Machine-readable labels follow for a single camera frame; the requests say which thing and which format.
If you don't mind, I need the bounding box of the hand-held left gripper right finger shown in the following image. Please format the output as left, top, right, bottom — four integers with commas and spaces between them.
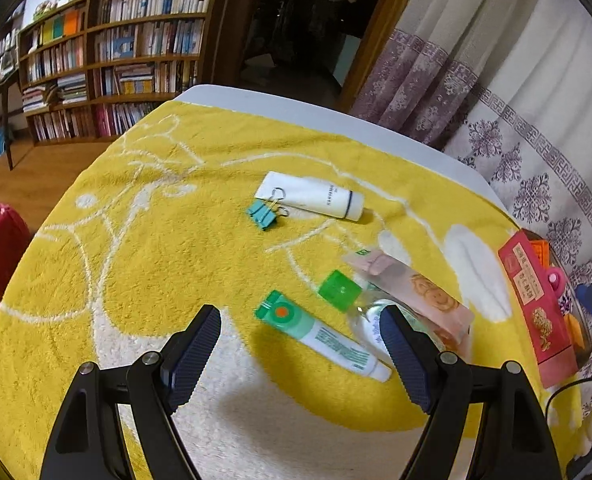
380, 305, 562, 480

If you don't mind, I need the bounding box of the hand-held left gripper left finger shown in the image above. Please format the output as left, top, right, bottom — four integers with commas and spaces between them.
40, 304, 223, 480

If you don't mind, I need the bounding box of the red cardboard box container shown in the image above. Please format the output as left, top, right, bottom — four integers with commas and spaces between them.
497, 228, 589, 388

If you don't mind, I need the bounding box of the green white ointment tube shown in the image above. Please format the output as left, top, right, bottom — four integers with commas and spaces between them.
254, 290, 393, 382

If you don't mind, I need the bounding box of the white cream tube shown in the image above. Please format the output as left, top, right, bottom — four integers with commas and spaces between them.
253, 171, 366, 222

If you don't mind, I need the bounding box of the large orange block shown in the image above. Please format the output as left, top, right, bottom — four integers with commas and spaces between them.
563, 312, 589, 356

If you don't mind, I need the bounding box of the pink plastic clip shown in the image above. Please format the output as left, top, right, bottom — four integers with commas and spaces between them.
541, 267, 569, 293

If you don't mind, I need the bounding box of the clear green-capped bottle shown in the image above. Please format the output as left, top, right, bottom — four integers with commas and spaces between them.
318, 269, 447, 361

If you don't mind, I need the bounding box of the pink patterned packet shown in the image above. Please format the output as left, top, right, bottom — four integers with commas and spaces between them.
342, 247, 476, 346

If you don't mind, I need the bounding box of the studded orange block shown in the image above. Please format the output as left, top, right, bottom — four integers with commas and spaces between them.
528, 240, 552, 267

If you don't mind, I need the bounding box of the yellow patterned towel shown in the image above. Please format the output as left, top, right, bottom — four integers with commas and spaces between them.
0, 100, 584, 480

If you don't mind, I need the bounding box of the teal binder clip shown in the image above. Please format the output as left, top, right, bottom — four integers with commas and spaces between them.
246, 187, 292, 232

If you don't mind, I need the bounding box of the white purple-patterned curtain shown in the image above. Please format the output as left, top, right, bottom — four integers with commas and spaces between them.
441, 0, 592, 311

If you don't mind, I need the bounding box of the sheer purple-band curtain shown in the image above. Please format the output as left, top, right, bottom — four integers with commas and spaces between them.
348, 0, 482, 148

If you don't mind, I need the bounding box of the wooden bookshelf with books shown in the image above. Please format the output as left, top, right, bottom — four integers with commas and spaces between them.
18, 0, 227, 143

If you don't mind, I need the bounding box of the black cable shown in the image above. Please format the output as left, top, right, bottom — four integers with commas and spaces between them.
543, 377, 592, 418

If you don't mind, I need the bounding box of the wooden door frame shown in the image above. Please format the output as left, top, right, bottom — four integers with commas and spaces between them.
338, 0, 429, 111

